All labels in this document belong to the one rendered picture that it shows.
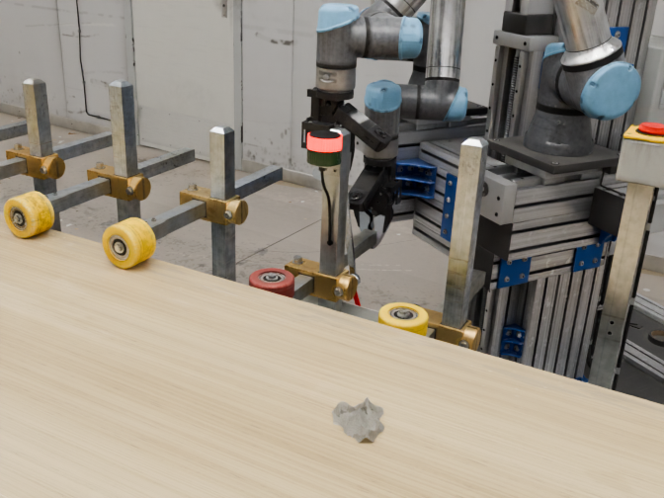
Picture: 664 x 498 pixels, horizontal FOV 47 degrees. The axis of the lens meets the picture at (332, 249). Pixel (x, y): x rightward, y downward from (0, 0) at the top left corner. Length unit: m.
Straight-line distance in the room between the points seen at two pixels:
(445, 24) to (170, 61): 3.61
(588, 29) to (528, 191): 0.35
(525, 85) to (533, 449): 1.14
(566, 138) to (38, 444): 1.21
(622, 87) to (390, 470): 0.94
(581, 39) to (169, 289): 0.89
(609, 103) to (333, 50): 0.54
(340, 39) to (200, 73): 3.64
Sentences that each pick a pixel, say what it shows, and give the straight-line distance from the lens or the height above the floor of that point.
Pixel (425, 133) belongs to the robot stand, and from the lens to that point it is 2.10.
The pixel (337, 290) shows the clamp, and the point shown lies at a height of 0.85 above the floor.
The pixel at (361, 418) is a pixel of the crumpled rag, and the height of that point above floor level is 0.92.
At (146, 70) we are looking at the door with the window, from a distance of 5.35.
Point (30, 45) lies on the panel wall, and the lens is 6.21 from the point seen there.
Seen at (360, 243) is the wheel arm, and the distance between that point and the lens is 1.62.
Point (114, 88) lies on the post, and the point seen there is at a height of 1.16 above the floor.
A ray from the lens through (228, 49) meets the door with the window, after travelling 4.85.
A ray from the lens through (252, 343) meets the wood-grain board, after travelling 1.15.
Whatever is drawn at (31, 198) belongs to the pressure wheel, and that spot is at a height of 0.98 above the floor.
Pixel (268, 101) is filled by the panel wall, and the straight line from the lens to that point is 4.71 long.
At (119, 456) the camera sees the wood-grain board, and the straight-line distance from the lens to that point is 0.95.
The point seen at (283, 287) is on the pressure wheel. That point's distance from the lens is 1.31.
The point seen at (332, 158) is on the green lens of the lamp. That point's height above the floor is 1.11.
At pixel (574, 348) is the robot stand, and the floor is 0.38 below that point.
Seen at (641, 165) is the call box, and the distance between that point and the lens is 1.18.
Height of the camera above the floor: 1.48
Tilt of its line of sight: 23 degrees down
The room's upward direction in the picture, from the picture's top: 3 degrees clockwise
